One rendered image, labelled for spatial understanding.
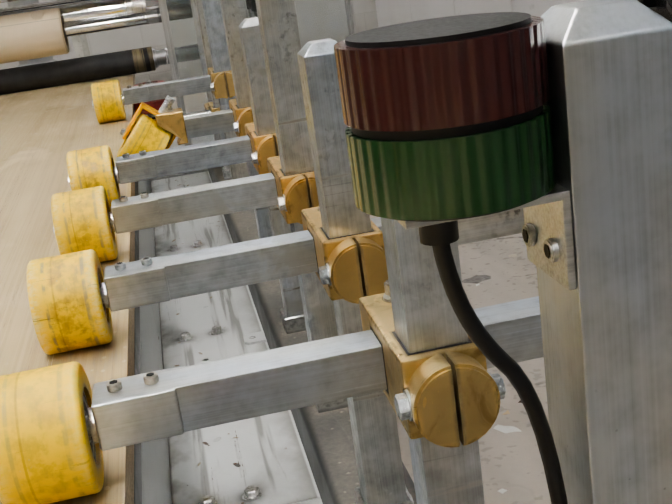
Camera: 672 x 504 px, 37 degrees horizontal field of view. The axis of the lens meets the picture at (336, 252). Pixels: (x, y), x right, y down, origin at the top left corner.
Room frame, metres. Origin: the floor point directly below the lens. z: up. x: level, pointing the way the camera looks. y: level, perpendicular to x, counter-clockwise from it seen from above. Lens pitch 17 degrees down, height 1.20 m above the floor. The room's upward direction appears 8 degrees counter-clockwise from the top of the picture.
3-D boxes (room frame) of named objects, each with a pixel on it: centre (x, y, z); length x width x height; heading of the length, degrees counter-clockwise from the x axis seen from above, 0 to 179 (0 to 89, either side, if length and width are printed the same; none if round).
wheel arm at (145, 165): (1.33, 0.05, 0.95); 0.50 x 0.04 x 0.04; 98
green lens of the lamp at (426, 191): (0.29, -0.04, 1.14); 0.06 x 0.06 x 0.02
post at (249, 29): (1.29, 0.06, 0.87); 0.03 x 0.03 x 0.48; 8
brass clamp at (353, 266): (0.82, -0.01, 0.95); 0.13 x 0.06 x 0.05; 8
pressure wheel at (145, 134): (1.55, 0.27, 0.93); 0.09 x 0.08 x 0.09; 98
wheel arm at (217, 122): (1.59, 0.03, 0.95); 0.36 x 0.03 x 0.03; 98
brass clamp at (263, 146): (1.31, 0.07, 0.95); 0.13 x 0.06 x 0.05; 8
